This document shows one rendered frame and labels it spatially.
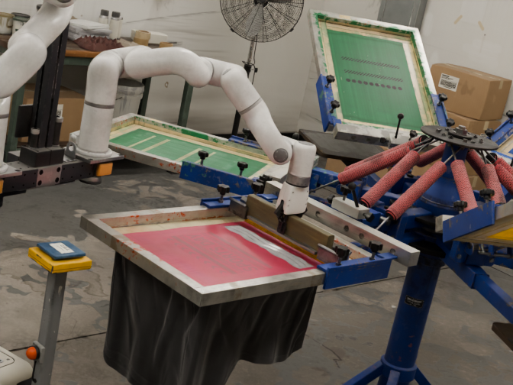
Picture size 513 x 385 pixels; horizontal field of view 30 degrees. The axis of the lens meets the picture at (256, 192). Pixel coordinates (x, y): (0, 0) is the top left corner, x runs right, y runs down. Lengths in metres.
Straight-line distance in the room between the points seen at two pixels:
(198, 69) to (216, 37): 4.89
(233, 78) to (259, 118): 0.15
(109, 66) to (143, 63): 0.10
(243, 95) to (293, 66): 5.56
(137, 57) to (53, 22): 0.40
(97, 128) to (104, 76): 0.17
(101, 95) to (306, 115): 5.79
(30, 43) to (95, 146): 0.56
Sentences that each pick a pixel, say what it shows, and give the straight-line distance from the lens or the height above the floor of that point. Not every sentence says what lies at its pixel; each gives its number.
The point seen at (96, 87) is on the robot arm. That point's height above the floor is 1.35.
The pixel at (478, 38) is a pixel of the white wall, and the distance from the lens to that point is 7.60.
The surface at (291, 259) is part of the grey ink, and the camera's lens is 3.00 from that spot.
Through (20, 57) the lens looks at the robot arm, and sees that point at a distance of 2.60.
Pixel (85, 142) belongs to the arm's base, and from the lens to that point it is 3.05.
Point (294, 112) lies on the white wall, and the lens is 8.68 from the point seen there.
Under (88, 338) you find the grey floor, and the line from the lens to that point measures 4.42.
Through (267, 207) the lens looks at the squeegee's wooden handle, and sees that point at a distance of 3.15.
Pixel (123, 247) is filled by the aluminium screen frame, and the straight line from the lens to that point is 2.78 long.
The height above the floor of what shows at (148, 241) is 0.95.
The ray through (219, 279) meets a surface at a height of 0.95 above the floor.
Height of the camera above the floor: 1.97
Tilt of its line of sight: 16 degrees down
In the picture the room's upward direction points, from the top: 12 degrees clockwise
